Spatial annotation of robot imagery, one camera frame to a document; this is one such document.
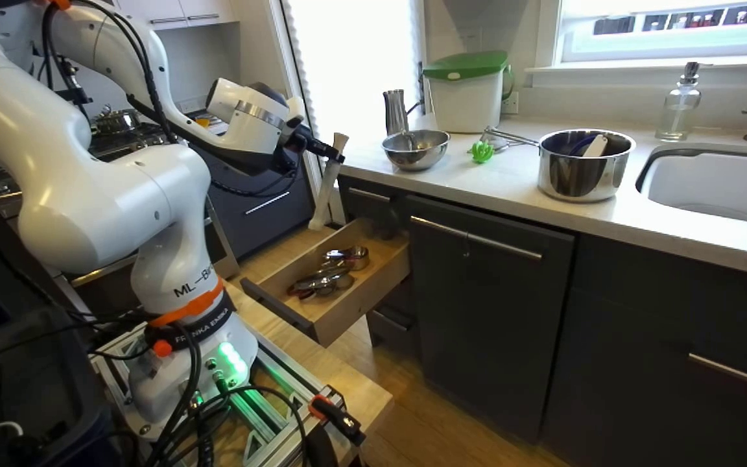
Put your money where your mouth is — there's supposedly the small steel mixing bowl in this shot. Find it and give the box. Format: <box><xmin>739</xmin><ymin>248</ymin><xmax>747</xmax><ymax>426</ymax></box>
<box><xmin>381</xmin><ymin>129</ymin><xmax>450</xmax><ymax>172</ymax></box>

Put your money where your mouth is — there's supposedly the dark blue drawer cabinet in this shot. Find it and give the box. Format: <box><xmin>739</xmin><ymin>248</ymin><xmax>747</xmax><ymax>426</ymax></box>
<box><xmin>209</xmin><ymin>155</ymin><xmax>314</xmax><ymax>259</ymax></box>

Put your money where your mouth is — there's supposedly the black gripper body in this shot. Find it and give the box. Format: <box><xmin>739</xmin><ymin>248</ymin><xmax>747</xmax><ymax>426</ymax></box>
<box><xmin>285</xmin><ymin>119</ymin><xmax>345</xmax><ymax>163</ymax></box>

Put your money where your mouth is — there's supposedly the open wooden top drawer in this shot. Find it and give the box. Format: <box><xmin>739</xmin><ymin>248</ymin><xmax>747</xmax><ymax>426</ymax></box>
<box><xmin>242</xmin><ymin>217</ymin><xmax>410</xmax><ymax>344</ymax></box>

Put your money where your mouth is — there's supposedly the clear soap dispenser bottle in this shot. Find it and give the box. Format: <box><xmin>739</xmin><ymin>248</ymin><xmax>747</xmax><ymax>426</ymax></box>
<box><xmin>657</xmin><ymin>63</ymin><xmax>700</xmax><ymax>139</ymax></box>

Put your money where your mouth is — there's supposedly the dark cabinet under sink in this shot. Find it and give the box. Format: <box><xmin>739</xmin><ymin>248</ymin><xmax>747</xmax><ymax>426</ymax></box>
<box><xmin>542</xmin><ymin>235</ymin><xmax>747</xmax><ymax>467</ymax></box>

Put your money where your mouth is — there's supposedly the glass pot lid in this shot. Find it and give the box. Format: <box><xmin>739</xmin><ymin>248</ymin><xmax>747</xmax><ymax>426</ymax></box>
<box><xmin>285</xmin><ymin>246</ymin><xmax>372</xmax><ymax>302</ymax></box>

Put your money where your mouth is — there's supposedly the white bin with green lid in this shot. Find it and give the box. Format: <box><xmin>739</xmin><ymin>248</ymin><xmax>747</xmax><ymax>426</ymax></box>
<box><xmin>423</xmin><ymin>49</ymin><xmax>508</xmax><ymax>133</ymax></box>

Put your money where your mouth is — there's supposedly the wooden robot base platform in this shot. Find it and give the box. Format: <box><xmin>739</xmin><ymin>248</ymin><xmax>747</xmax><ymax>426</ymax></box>
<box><xmin>92</xmin><ymin>286</ymin><xmax>366</xmax><ymax>467</ymax></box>

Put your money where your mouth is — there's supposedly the large steel pot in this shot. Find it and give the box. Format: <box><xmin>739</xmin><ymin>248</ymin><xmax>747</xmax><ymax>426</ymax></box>
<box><xmin>537</xmin><ymin>129</ymin><xmax>637</xmax><ymax>202</ymax></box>

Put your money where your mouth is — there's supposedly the dark dishwasher front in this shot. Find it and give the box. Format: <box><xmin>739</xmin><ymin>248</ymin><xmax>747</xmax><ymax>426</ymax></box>
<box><xmin>406</xmin><ymin>195</ymin><xmax>576</xmax><ymax>444</ymax></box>

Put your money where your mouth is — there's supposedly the green plastic toy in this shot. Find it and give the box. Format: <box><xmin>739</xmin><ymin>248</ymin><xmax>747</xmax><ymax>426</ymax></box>
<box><xmin>469</xmin><ymin>139</ymin><xmax>497</xmax><ymax>163</ymax></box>

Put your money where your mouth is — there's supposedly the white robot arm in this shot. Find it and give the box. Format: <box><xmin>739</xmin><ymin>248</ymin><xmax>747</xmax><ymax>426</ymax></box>
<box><xmin>0</xmin><ymin>0</ymin><xmax>336</xmax><ymax>417</ymax></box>

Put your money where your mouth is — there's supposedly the white kitchen sink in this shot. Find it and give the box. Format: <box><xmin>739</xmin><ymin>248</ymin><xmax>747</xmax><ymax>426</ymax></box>
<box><xmin>637</xmin><ymin>142</ymin><xmax>747</xmax><ymax>220</ymax></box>

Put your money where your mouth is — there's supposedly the steel cylindrical canister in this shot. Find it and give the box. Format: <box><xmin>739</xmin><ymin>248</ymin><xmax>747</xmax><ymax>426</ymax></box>
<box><xmin>385</xmin><ymin>89</ymin><xmax>408</xmax><ymax>136</ymax></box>

